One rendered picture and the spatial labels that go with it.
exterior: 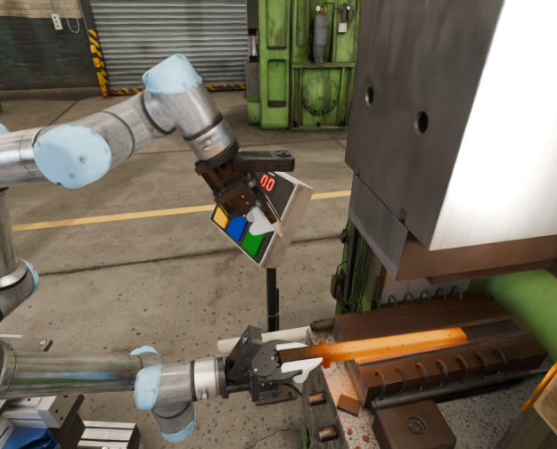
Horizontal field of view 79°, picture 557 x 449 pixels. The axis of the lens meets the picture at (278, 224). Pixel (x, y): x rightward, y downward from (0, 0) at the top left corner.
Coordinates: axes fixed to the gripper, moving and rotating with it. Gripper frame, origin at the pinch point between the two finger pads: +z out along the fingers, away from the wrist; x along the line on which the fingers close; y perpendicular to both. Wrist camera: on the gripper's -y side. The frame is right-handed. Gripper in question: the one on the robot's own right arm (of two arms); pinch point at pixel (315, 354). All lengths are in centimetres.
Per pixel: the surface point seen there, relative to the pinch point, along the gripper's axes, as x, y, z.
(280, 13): -480, -60, 89
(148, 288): -145, 102, -68
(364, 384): 6.2, 3.6, 8.9
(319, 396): 1.4, 13.5, 1.6
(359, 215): -6.9, -28.6, 8.3
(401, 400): 9.9, 5.1, 15.2
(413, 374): 6.7, 2.3, 18.9
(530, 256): 7.9, -27.2, 31.7
